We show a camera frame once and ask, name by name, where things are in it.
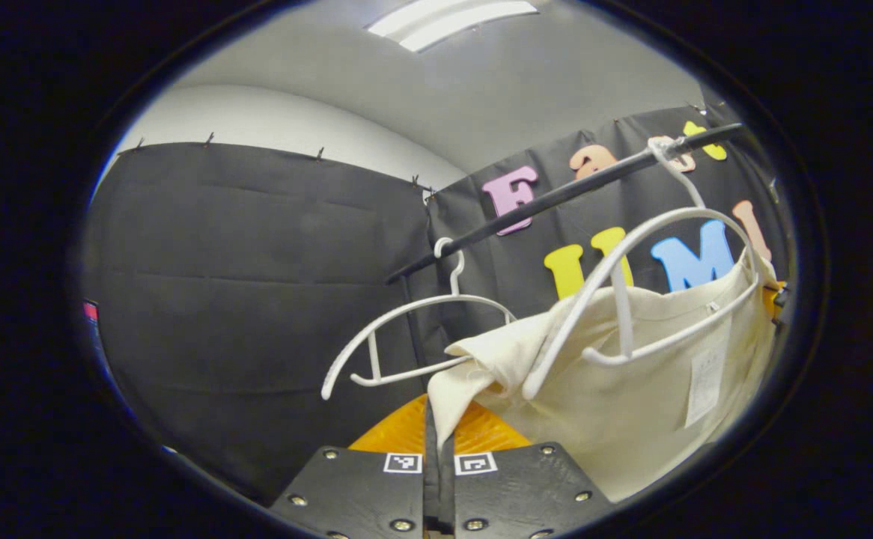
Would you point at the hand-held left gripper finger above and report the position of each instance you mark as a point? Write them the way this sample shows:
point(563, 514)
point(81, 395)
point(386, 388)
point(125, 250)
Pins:
point(431, 486)
point(447, 486)

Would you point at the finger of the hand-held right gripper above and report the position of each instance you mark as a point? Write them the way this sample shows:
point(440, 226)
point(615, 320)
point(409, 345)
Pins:
point(772, 298)

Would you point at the cream long-sleeved shirt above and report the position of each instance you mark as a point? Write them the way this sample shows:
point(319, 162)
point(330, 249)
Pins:
point(616, 404)

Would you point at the white plastic hanger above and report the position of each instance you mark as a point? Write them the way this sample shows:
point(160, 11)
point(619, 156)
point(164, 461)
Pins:
point(454, 278)
point(622, 314)

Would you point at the black clothes rack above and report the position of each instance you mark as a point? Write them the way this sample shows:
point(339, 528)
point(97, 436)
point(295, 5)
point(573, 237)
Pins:
point(556, 197)

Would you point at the black backdrop cloth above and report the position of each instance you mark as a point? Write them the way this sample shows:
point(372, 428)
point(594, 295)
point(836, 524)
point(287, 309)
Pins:
point(257, 299)

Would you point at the large ceiling light panel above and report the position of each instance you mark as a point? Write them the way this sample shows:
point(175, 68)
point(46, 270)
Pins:
point(444, 21)

